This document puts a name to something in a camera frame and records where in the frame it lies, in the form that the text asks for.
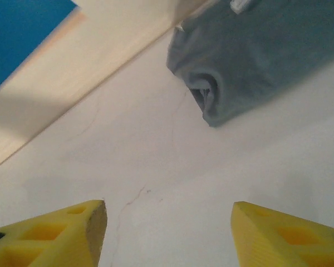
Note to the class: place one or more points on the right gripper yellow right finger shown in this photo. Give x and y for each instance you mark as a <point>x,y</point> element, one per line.
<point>281,242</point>

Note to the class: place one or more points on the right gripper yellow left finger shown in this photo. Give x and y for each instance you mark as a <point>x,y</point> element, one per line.
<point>58,242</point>

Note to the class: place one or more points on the gray t-shirt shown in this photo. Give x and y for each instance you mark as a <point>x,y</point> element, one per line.
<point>253,61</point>

